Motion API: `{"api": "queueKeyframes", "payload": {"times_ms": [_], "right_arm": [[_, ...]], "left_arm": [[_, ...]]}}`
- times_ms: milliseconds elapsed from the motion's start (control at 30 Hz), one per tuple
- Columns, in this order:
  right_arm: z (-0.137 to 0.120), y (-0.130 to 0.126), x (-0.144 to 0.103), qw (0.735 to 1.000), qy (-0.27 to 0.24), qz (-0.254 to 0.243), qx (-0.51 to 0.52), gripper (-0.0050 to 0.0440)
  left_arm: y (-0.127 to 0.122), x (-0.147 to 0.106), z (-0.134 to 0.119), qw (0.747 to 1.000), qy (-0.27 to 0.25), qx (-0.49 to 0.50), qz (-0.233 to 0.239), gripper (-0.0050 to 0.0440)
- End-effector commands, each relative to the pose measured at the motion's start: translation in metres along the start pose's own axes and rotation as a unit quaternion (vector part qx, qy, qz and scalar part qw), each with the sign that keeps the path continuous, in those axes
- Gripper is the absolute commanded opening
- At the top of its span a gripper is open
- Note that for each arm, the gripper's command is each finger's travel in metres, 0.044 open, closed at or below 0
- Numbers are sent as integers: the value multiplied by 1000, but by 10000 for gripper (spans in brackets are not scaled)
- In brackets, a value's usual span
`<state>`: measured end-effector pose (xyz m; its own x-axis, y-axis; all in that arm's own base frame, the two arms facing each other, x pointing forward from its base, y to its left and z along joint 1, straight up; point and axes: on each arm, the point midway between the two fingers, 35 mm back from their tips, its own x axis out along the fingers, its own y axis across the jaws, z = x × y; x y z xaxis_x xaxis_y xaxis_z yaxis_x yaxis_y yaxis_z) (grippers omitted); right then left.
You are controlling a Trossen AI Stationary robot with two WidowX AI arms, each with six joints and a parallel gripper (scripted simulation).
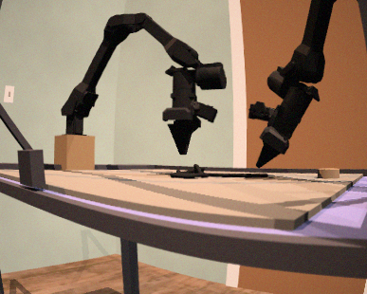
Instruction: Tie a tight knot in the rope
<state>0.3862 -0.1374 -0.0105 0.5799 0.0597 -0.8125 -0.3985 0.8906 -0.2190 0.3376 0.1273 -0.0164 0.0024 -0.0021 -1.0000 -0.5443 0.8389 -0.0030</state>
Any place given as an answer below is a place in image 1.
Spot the black rope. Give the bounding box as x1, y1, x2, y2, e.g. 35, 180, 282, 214
170, 164, 268, 178

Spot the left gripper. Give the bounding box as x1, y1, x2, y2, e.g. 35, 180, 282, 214
162, 89, 201, 155

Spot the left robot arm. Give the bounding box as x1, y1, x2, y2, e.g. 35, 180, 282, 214
61, 12, 227, 136

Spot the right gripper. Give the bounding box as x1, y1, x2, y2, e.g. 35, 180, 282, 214
256, 101, 303, 168

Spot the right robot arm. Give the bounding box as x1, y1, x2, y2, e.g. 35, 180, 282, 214
248, 0, 337, 126

